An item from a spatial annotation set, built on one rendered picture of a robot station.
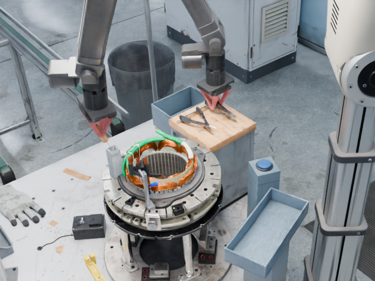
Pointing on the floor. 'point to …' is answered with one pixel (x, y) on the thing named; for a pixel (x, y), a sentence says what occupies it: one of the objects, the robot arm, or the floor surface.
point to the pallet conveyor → (37, 59)
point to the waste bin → (138, 102)
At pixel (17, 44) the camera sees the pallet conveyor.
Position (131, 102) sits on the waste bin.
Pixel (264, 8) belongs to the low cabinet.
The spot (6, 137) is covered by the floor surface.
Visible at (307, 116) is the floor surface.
